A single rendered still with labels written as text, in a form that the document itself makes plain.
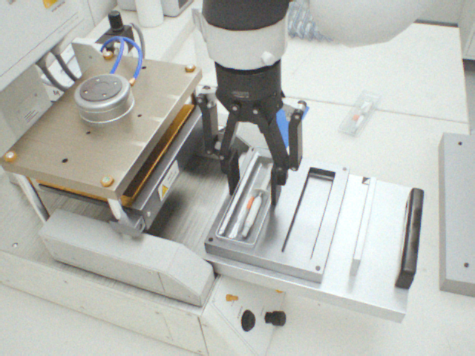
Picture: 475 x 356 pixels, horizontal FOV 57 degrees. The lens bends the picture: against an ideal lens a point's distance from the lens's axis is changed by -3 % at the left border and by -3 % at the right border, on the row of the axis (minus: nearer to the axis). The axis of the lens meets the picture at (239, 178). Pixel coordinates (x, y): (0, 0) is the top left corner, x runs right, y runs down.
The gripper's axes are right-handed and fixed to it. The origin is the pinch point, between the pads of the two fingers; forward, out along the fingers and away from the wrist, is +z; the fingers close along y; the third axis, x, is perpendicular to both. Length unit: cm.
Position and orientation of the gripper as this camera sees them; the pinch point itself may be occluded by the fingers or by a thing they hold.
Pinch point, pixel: (254, 179)
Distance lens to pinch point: 64.3
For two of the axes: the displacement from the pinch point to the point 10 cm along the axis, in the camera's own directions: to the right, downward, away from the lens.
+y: 9.4, 2.0, -2.7
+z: 0.6, 6.8, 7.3
